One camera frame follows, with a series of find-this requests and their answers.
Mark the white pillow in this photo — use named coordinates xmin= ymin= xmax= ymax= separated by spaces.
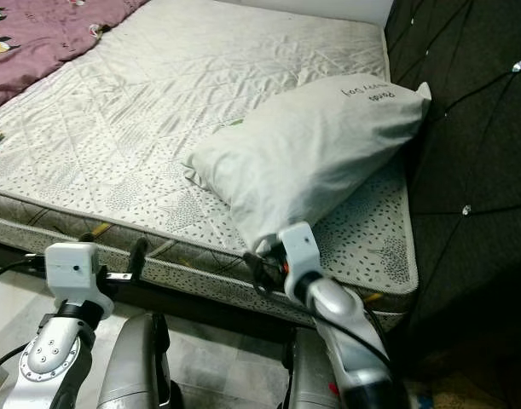
xmin=183 ymin=72 xmax=433 ymax=252

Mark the dark bed base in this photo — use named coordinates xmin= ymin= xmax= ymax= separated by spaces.
xmin=0 ymin=243 xmax=295 ymax=342

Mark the silver left robot leg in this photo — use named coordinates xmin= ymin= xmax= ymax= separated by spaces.
xmin=98 ymin=311 xmax=176 ymax=409

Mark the silver robot leg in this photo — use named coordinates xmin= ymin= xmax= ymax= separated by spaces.
xmin=98 ymin=311 xmax=176 ymax=409
xmin=281 ymin=328 xmax=346 ymax=409

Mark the silver right robot leg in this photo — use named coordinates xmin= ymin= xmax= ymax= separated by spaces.
xmin=281 ymin=328 xmax=346 ymax=409

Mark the grey quilted mattress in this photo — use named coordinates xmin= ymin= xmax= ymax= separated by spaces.
xmin=0 ymin=0 xmax=419 ymax=333

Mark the pink Mickey Mouse blanket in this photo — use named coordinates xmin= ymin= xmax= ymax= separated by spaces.
xmin=0 ymin=0 xmax=150 ymax=107

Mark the brown rug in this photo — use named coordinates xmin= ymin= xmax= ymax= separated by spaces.
xmin=409 ymin=375 xmax=521 ymax=409

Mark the dark tufted headboard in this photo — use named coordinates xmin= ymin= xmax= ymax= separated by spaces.
xmin=384 ymin=0 xmax=521 ymax=376

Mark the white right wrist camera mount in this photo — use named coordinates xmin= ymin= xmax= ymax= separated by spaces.
xmin=277 ymin=222 xmax=322 ymax=295

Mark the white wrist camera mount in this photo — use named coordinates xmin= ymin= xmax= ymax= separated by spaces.
xmin=277 ymin=222 xmax=322 ymax=295
xmin=44 ymin=242 xmax=103 ymax=318

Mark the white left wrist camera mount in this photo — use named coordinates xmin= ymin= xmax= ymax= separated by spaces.
xmin=44 ymin=242 xmax=103 ymax=318

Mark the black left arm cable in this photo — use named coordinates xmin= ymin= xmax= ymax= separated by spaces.
xmin=0 ymin=256 xmax=49 ymax=384

